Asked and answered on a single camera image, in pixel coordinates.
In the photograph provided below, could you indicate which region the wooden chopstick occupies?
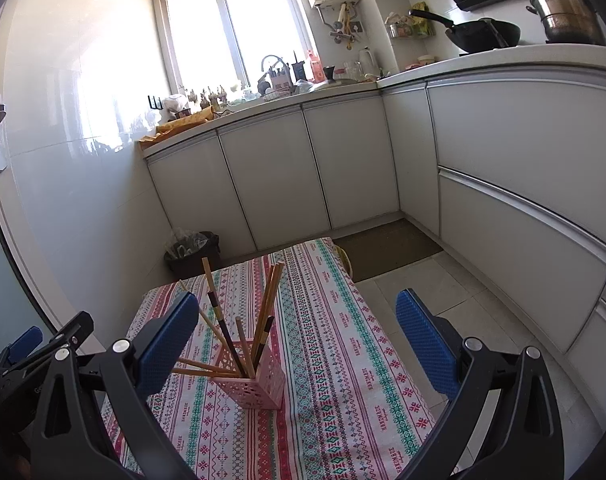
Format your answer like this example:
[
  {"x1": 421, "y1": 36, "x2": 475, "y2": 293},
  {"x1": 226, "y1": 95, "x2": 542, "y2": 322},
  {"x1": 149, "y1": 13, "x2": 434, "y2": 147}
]
[
  {"x1": 235, "y1": 316, "x2": 255, "y2": 379},
  {"x1": 178, "y1": 280, "x2": 229, "y2": 353},
  {"x1": 251, "y1": 262, "x2": 285, "y2": 368},
  {"x1": 174, "y1": 358, "x2": 238, "y2": 377}
]

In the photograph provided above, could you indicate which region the black chopstick gold band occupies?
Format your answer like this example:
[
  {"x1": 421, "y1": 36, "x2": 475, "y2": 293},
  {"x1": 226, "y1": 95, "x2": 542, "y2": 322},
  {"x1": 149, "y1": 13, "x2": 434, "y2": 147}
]
[
  {"x1": 201, "y1": 257, "x2": 248, "y2": 378},
  {"x1": 253, "y1": 315, "x2": 275, "y2": 370}
]

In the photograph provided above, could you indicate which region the dark waste bin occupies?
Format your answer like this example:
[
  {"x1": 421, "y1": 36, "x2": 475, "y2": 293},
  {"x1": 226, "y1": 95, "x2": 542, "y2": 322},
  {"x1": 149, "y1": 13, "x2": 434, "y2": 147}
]
[{"x1": 164, "y1": 228, "x2": 222, "y2": 280}]

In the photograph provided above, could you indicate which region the patterned red green tablecloth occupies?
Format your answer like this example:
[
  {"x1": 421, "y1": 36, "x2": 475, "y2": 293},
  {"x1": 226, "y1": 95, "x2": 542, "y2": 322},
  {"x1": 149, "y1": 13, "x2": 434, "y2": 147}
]
[{"x1": 100, "y1": 236, "x2": 437, "y2": 480}]

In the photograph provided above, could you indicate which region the pink perforated utensil holder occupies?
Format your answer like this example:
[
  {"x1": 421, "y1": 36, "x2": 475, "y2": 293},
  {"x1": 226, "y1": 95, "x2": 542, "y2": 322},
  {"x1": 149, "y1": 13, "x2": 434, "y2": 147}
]
[{"x1": 212, "y1": 344, "x2": 286, "y2": 411}]

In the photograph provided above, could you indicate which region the brown floor mat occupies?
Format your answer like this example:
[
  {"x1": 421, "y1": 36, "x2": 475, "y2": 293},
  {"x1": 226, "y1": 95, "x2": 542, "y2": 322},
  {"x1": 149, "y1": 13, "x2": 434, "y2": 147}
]
[{"x1": 333, "y1": 219, "x2": 442, "y2": 282}]

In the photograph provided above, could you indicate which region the yellow stool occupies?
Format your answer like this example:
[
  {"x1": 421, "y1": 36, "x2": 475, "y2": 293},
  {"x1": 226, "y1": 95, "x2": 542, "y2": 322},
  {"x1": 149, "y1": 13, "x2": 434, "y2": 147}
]
[{"x1": 335, "y1": 245, "x2": 354, "y2": 278}]

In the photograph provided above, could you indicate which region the white electric kettle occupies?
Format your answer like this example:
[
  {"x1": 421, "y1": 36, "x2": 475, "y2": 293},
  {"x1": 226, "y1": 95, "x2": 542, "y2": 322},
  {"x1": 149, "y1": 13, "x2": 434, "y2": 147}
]
[{"x1": 358, "y1": 47, "x2": 380, "y2": 79}]

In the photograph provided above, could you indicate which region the black wok pan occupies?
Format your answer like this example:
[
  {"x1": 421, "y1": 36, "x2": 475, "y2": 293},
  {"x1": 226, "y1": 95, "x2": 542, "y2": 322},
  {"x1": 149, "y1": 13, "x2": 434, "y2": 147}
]
[{"x1": 409, "y1": 9, "x2": 521, "y2": 54}]

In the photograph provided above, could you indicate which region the steel stock pot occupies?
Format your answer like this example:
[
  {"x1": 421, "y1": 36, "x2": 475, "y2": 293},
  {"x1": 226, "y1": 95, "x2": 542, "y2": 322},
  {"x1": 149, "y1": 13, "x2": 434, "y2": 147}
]
[{"x1": 527, "y1": 0, "x2": 606, "y2": 46}]

